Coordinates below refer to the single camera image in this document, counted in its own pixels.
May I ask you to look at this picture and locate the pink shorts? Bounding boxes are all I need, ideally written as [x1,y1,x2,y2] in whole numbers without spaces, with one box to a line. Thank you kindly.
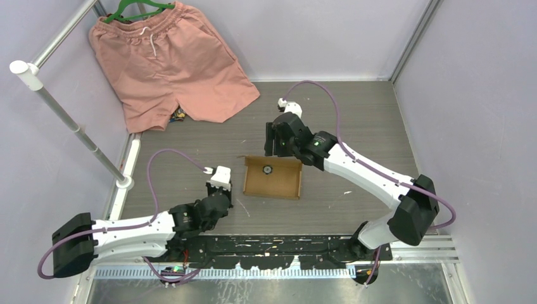
[89,2,260,134]

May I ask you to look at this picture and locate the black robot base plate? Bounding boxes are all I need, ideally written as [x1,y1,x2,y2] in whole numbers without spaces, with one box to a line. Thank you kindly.
[151,235,393,284]

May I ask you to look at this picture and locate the metal clothes rail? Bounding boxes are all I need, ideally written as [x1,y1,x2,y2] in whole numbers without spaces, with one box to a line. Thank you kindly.
[9,0,134,189]

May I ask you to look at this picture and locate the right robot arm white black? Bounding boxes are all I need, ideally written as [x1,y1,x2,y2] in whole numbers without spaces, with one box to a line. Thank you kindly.
[265,112,439,260]

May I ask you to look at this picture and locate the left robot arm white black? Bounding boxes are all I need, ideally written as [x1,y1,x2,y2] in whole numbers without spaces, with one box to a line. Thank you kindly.
[51,182,232,278]

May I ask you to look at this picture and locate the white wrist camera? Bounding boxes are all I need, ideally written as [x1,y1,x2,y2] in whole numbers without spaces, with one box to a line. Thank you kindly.
[277,98,303,118]
[203,166,232,191]

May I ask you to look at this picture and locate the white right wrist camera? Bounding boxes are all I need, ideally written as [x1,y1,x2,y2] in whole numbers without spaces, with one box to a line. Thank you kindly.
[277,98,303,118]

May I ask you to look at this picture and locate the slotted aluminium rail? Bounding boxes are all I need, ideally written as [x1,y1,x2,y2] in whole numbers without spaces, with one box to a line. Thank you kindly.
[94,266,356,279]

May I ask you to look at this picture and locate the green clothes hanger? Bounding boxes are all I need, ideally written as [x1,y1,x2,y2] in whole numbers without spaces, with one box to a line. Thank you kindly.
[103,0,175,23]

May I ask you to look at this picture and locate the brown cardboard box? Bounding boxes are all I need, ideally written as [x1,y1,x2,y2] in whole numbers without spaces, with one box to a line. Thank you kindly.
[243,155,303,200]

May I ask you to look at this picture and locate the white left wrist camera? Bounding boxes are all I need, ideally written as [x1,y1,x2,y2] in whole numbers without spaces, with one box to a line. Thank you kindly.
[203,166,232,191]

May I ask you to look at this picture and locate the small colourful object under shorts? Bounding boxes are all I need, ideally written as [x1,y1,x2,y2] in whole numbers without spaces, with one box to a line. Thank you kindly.
[169,108,187,123]

